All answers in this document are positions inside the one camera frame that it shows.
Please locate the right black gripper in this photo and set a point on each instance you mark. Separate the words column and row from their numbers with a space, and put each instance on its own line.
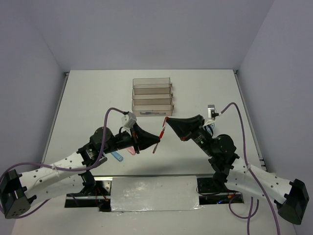
column 186, row 128

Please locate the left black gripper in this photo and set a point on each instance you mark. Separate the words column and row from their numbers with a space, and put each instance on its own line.
column 142, row 138

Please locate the blue gel pen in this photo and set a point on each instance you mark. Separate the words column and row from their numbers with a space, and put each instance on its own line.
column 153, row 113

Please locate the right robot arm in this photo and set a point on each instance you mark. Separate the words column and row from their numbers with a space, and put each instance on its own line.
column 232, row 172

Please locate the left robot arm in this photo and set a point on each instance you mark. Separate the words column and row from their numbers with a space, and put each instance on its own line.
column 20, row 191

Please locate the pink correction tape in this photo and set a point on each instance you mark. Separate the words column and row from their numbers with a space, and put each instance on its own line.
column 131, row 150

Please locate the near clear drawer container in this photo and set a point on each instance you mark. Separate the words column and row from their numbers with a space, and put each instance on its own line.
column 152, row 105

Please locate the clear drawer container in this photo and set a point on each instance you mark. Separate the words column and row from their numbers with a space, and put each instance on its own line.
column 145, row 83
column 152, row 105
column 152, row 93

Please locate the right blue tape roll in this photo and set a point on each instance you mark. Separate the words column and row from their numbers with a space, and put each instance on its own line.
column 210, row 128

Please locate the blue correction tape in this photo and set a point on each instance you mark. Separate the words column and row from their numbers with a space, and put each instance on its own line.
column 117, row 156

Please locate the middle clear drawer container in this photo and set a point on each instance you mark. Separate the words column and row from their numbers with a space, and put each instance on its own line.
column 152, row 93

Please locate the far clear drawer container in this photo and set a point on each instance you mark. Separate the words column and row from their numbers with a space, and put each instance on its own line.
column 145, row 83

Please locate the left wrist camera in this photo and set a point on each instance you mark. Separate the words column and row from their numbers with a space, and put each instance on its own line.
column 128, row 120

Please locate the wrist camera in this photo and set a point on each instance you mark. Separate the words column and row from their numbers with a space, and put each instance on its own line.
column 128, row 120
column 212, row 114

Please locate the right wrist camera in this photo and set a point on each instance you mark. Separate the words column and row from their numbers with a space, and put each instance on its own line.
column 212, row 114

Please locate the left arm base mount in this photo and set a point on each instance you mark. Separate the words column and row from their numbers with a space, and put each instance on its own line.
column 99, row 198

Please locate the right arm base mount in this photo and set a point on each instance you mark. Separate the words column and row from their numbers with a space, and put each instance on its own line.
column 209, row 194

